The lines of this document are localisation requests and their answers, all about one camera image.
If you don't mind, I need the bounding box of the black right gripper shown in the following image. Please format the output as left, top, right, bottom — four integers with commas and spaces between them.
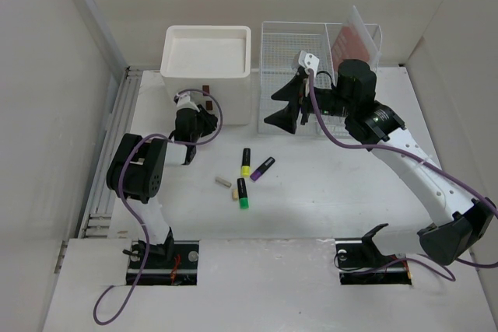
263, 73, 355, 135

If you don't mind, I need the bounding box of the white drawer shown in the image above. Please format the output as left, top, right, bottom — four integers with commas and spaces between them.
163, 77, 250, 101
219, 99, 251, 121

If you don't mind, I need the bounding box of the white top drawer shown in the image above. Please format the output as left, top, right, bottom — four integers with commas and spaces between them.
163, 77, 250, 101

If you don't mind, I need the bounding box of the grey eraser stick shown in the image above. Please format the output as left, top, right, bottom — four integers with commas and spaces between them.
215, 176, 232, 187

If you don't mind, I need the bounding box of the yellow highlighter marker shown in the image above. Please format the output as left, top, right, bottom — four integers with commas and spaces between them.
240, 148, 251, 177

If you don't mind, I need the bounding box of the purple highlighter marker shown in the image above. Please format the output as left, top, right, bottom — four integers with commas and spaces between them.
250, 157, 275, 182

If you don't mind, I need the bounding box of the clear mesh document pouch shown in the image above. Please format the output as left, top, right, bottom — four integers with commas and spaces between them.
331, 6, 382, 72

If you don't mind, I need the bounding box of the green highlighter marker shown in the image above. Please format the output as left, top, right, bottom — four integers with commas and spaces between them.
237, 178, 249, 210

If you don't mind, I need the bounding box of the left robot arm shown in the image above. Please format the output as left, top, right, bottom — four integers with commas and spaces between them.
106, 104, 223, 267

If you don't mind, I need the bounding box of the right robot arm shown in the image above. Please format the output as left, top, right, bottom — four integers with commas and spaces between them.
264, 51, 497, 267

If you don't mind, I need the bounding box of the white drawer organizer body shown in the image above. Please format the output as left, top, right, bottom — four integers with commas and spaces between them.
160, 26, 252, 125

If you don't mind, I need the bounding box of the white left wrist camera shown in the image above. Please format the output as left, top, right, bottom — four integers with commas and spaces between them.
174, 91, 199, 112

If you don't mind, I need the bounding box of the white wire mesh file rack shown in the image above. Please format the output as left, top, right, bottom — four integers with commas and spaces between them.
256, 20, 384, 139

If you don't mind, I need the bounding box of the aluminium rail frame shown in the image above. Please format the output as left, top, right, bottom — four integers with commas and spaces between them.
75, 68, 142, 239

